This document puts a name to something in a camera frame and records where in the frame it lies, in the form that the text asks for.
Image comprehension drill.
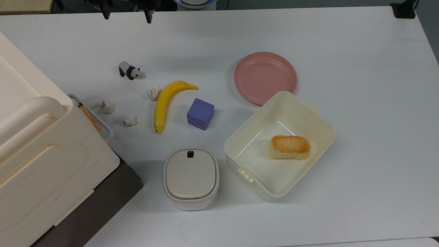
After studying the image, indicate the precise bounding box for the purple foam cube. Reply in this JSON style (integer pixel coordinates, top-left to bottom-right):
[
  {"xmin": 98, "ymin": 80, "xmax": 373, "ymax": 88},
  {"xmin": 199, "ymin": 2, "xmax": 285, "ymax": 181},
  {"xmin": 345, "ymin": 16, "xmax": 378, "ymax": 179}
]
[{"xmin": 187, "ymin": 98, "xmax": 215, "ymax": 131}]

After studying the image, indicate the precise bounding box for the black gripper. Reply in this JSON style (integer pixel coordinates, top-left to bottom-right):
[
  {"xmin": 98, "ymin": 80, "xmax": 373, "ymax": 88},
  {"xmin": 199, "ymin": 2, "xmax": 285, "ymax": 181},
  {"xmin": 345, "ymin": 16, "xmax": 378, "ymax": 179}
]
[{"xmin": 85, "ymin": 0, "xmax": 172, "ymax": 24}]

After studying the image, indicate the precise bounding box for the toasted bread piece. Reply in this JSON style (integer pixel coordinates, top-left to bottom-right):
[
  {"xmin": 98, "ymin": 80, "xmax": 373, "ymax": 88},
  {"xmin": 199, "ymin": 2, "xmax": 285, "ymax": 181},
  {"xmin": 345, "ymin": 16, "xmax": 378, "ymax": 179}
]
[{"xmin": 269, "ymin": 135, "xmax": 311, "ymax": 161}]

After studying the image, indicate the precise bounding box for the cream open plastic box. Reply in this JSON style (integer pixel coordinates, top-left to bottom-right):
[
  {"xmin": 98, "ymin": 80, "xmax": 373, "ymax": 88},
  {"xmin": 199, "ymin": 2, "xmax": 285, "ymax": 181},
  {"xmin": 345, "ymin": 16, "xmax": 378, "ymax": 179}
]
[{"xmin": 224, "ymin": 91, "xmax": 336, "ymax": 202}]

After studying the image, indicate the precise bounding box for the pink plate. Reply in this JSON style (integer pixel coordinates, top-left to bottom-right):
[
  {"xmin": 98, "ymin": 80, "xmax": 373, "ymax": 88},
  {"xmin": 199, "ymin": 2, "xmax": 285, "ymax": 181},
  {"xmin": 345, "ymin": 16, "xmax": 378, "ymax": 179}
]
[{"xmin": 234, "ymin": 52, "xmax": 298, "ymax": 106}]

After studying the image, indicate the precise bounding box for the small white figurine right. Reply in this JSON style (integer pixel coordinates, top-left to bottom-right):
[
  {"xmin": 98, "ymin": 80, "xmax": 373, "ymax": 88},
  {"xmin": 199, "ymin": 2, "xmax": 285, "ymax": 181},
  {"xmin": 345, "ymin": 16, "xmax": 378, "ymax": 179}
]
[{"xmin": 98, "ymin": 99, "xmax": 116, "ymax": 115}]

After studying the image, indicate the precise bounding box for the dark brown drawer box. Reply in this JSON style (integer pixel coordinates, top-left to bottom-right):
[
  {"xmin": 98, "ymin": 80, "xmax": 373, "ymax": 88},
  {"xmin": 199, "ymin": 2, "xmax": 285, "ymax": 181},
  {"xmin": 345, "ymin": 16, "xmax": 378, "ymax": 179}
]
[{"xmin": 31, "ymin": 153, "xmax": 144, "ymax": 247}]

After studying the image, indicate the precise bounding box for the yellow toy banana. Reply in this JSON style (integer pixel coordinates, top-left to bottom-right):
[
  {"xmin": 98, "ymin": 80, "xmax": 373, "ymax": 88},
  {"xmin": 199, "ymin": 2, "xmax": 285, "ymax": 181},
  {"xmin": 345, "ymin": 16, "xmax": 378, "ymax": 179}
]
[{"xmin": 153, "ymin": 81, "xmax": 199, "ymax": 134}]

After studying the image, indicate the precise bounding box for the black and white panda figure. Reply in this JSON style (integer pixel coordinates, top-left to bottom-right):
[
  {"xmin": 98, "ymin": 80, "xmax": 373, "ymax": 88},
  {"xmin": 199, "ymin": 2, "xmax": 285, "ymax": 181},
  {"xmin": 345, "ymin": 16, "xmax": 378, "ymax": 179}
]
[{"xmin": 118, "ymin": 61, "xmax": 146, "ymax": 81}]

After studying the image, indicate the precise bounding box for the white robot base ring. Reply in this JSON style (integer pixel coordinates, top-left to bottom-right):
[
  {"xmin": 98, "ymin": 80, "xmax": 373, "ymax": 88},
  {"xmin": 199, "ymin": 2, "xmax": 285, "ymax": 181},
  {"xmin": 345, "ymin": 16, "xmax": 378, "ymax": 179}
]
[{"xmin": 173, "ymin": 0, "xmax": 217, "ymax": 9}]

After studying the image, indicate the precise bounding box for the cream toy cabinet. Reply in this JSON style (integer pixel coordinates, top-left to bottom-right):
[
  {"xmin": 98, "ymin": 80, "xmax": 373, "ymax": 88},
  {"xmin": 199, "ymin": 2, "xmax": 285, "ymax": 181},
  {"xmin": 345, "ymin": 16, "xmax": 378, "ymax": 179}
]
[{"xmin": 0, "ymin": 31, "xmax": 120, "ymax": 247}]

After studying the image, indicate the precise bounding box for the white crumpled paper ball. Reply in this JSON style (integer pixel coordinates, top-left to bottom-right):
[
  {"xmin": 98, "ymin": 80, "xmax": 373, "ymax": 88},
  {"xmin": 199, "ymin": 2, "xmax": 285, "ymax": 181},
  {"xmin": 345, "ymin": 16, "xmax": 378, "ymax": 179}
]
[{"xmin": 147, "ymin": 86, "xmax": 162, "ymax": 102}]

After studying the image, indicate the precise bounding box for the small cream lidded bin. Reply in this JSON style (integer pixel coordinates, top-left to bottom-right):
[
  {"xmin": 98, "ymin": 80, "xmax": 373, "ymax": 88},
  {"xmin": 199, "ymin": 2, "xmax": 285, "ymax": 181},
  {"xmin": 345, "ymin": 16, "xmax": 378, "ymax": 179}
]
[{"xmin": 163, "ymin": 148, "xmax": 220, "ymax": 211}]

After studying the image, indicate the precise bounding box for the black table clamp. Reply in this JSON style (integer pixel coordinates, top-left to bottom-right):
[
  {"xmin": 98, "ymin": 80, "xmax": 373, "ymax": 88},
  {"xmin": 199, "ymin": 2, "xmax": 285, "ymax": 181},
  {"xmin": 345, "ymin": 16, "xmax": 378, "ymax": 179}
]
[{"xmin": 390, "ymin": 0, "xmax": 417, "ymax": 19}]

